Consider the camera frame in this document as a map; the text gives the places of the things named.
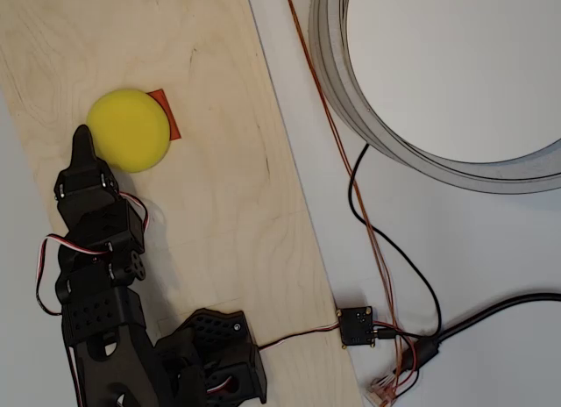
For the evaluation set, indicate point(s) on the red paper square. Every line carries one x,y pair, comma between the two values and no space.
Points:
171,119

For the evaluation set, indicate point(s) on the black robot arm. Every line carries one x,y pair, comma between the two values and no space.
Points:
109,337

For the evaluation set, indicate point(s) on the yellow round foam disc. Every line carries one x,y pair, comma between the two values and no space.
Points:
127,130

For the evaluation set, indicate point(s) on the grey round lamp shade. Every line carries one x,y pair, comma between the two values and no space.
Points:
333,73

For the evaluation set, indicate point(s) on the light plywood board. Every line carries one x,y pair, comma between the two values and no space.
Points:
219,161

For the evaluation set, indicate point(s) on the small black control board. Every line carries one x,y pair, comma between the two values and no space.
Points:
356,327

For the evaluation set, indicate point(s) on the black lattice robot base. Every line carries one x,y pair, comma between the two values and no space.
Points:
219,359

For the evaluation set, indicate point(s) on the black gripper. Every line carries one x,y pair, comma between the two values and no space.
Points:
83,179

